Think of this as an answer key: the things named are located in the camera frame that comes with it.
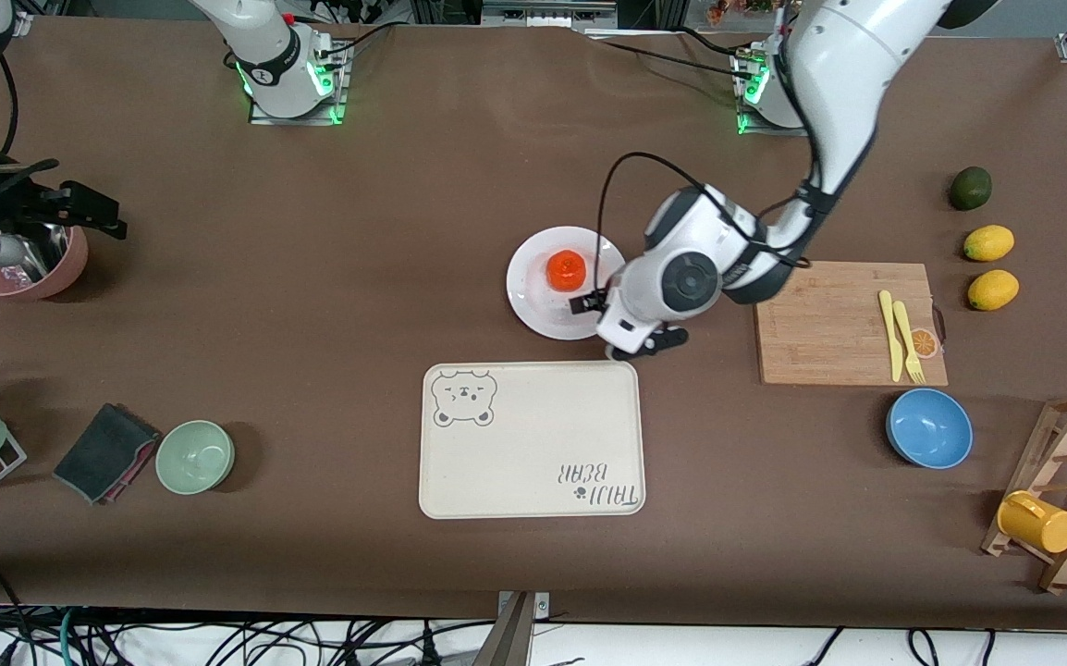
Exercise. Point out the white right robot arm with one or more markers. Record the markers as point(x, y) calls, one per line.
point(265, 46)

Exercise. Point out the yellow mug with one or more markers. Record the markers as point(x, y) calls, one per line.
point(1042, 527)

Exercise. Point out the metal camera post bracket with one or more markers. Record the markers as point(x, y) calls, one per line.
point(520, 638)

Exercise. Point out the dark grey folded cloth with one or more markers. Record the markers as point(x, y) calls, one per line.
point(99, 449)

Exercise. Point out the cream tray with bear print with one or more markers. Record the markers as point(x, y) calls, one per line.
point(533, 435)

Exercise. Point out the dark green avocado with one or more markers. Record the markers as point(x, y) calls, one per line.
point(970, 188)

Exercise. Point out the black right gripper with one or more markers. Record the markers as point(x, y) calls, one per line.
point(23, 207)

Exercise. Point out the yellow plastic fork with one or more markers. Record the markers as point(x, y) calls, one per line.
point(903, 328)

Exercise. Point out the metal scoop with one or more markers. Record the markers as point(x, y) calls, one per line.
point(34, 254)

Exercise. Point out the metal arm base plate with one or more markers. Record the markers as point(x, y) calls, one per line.
point(261, 117)
point(751, 128)

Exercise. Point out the wooden cutting board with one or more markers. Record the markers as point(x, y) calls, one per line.
point(820, 324)

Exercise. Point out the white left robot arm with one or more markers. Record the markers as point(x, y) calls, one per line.
point(839, 55)

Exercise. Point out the pale green bowl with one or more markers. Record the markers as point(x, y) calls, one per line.
point(195, 457)

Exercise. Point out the orange slice toy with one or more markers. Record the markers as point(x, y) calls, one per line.
point(927, 344)

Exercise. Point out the orange mandarin fruit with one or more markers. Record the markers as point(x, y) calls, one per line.
point(566, 271)

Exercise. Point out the blue bowl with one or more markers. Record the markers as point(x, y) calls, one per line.
point(929, 428)

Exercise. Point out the wooden drying rack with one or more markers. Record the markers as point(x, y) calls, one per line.
point(1058, 572)

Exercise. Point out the white round plate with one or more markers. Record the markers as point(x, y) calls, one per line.
point(533, 296)

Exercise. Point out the yellow plastic knife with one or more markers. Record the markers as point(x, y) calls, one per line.
point(891, 342)

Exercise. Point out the yellow lemon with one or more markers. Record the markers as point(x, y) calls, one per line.
point(993, 289)
point(988, 242)

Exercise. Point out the pink bowl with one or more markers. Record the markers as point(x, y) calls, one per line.
point(67, 268)

